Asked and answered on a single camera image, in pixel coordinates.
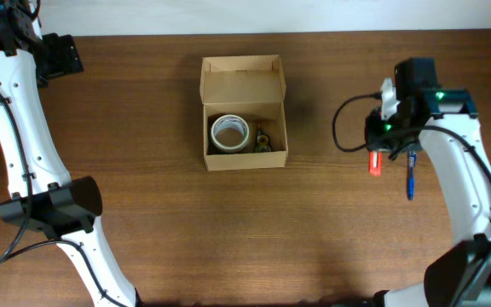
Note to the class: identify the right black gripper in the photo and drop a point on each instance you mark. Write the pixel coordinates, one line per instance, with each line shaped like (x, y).
(372, 124)

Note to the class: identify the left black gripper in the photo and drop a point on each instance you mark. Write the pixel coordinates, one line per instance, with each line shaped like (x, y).
(66, 56)

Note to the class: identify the blue ballpoint pen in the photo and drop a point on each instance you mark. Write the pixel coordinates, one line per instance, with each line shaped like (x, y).
(411, 163)

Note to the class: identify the orange utility knife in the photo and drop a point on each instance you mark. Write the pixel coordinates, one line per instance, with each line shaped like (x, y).
(375, 160)

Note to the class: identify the brown cardboard box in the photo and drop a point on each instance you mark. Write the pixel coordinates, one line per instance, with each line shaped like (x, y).
(254, 88)

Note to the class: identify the white masking tape roll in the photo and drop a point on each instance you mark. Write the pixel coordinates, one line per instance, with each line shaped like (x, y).
(230, 134)

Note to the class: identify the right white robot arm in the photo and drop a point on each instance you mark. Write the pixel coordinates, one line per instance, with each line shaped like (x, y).
(450, 134)

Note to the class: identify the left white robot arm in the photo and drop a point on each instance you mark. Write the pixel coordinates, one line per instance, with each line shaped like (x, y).
(45, 203)

